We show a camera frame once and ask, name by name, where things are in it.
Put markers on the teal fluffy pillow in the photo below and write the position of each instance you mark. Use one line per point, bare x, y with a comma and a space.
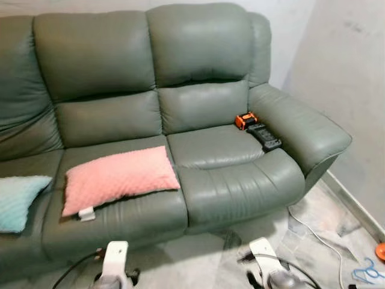
18, 201

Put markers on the green leather sofa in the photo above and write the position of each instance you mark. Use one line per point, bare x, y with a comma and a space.
210, 186

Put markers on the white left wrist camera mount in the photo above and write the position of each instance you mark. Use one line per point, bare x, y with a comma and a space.
115, 256

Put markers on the orange and black device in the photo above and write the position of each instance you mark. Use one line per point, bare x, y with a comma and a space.
245, 121

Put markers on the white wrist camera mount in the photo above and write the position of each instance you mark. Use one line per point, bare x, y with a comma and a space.
264, 253
115, 256

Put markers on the black handheld device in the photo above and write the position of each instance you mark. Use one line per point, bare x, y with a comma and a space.
264, 137

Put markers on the orange round object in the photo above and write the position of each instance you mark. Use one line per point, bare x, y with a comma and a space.
381, 251

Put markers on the pink fluffy pillow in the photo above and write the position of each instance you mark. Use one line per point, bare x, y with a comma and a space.
114, 177

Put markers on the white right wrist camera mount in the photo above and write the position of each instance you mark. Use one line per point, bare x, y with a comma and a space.
264, 253

